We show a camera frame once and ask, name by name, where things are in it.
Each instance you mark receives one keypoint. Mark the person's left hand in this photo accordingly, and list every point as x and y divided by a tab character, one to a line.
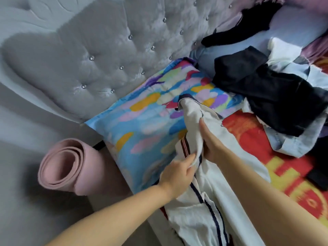
177	175

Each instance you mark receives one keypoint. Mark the person's right hand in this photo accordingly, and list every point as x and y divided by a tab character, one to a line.
212	143

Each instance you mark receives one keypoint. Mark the white jacket with navy stripes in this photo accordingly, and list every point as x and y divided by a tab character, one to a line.
205	212

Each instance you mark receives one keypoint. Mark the pile of mixed clothes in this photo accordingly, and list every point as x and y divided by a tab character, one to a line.
276	94

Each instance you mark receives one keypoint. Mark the person's right forearm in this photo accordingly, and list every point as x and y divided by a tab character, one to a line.
271	207

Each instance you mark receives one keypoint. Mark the person's left forearm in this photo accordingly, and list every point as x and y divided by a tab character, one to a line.
107	223

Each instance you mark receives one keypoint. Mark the blue patterned pillow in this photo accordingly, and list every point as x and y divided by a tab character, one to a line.
148	117

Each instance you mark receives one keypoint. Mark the red and yellow blanket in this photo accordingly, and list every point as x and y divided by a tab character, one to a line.
287	174

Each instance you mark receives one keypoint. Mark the pink fabric item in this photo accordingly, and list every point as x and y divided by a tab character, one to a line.
66	166

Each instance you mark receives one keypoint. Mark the white tufted headboard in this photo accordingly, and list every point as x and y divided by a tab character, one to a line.
102	53

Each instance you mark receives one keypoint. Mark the pale blue pillow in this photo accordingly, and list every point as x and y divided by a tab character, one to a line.
297	25

